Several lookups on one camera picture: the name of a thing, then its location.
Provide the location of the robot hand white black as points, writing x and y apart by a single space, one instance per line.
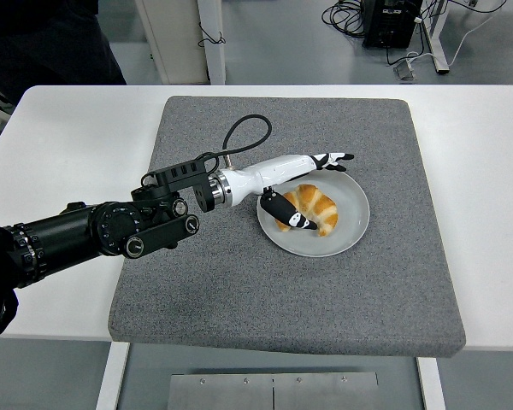
273 173

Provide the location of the croissant bread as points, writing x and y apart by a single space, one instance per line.
320 205

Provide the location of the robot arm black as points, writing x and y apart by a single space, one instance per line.
68 230

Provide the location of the grey round plate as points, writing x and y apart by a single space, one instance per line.
350 226

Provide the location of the grey metal plate with screws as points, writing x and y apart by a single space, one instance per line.
239 393

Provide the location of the grey felt mat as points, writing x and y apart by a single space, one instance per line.
239 290

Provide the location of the clear grey foot pedal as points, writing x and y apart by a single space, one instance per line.
406 72

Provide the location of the white cabinet panel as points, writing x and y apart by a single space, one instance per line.
175 25

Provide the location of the black computer case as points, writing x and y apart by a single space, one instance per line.
389 25

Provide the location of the white desk leg with foot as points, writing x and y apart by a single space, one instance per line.
438 47

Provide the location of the white table leg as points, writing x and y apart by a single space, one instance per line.
432 384
111 380

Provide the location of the person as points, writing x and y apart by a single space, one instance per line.
34 42

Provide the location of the white square post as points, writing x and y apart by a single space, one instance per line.
216 60

